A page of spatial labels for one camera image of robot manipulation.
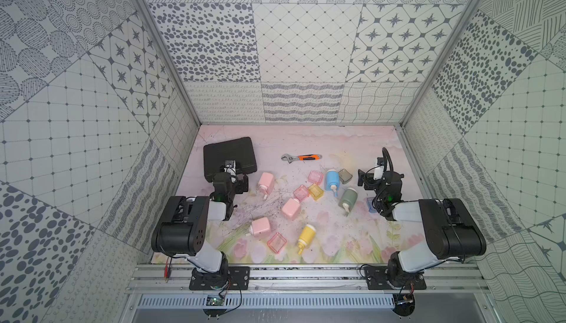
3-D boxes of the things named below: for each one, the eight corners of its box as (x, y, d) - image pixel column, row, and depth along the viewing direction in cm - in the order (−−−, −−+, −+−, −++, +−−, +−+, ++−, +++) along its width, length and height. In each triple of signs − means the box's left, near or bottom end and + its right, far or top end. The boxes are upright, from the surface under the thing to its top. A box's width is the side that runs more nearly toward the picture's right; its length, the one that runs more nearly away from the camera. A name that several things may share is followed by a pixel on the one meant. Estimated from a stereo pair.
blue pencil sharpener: (327, 196, 96) (329, 188, 90) (325, 177, 102) (327, 169, 96) (338, 196, 96) (341, 188, 90) (336, 177, 102) (338, 169, 96)
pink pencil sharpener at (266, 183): (259, 199, 94) (257, 191, 89) (261, 180, 100) (259, 172, 95) (273, 199, 94) (272, 191, 89) (274, 180, 100) (273, 172, 95)
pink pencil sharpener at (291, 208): (280, 216, 90) (280, 209, 84) (291, 202, 94) (291, 195, 88) (291, 224, 88) (291, 217, 82) (301, 210, 92) (302, 202, 86)
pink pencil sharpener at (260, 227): (252, 238, 84) (249, 232, 78) (253, 224, 88) (251, 217, 82) (270, 238, 84) (268, 232, 78) (271, 224, 88) (269, 217, 82)
